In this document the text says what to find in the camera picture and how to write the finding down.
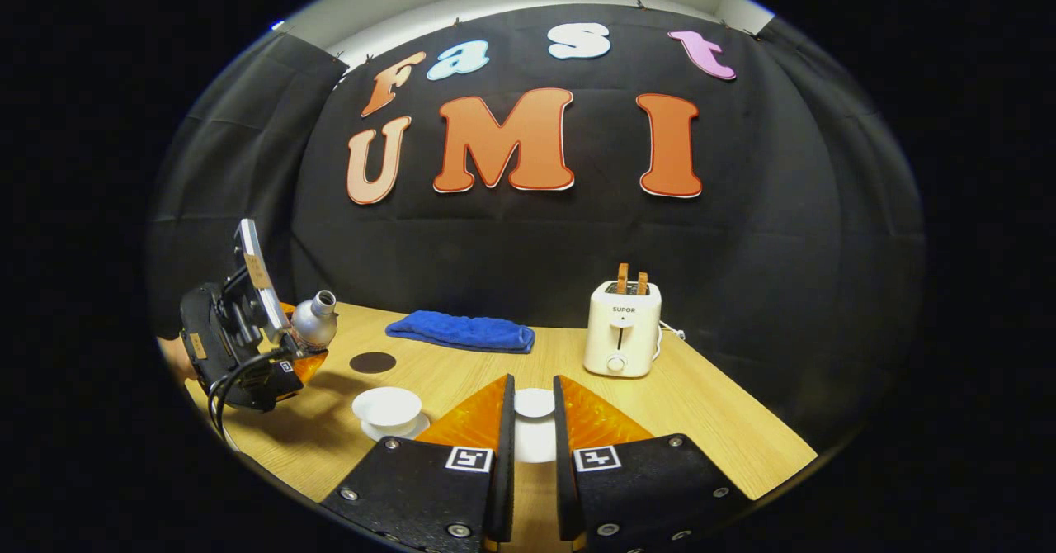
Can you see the black backdrop cloth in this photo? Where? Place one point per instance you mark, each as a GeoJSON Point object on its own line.
{"type": "Point", "coordinates": [536, 256]}

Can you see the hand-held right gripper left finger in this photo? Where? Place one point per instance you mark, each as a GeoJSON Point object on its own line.
{"type": "Point", "coordinates": [502, 470]}

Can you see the white toaster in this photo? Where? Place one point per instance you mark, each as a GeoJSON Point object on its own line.
{"type": "Point", "coordinates": [623, 338]}

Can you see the blue folded towel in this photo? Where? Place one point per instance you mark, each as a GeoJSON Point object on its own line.
{"type": "Point", "coordinates": [462, 332]}

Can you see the dark round coaster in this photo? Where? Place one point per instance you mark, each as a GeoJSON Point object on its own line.
{"type": "Point", "coordinates": [373, 362]}

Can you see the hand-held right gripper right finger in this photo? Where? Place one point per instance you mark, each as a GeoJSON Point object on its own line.
{"type": "Point", "coordinates": [566, 470]}

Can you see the white teacup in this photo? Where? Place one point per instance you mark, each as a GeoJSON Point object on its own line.
{"type": "Point", "coordinates": [386, 408]}

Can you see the brown toast slice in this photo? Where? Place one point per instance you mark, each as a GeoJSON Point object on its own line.
{"type": "Point", "coordinates": [642, 283]}
{"type": "Point", "coordinates": [622, 279]}

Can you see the silver water bottle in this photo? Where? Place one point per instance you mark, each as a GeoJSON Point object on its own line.
{"type": "Point", "coordinates": [313, 322]}

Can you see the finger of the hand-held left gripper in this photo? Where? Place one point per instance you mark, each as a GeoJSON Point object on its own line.
{"type": "Point", "coordinates": [309, 365]}
{"type": "Point", "coordinates": [287, 312]}

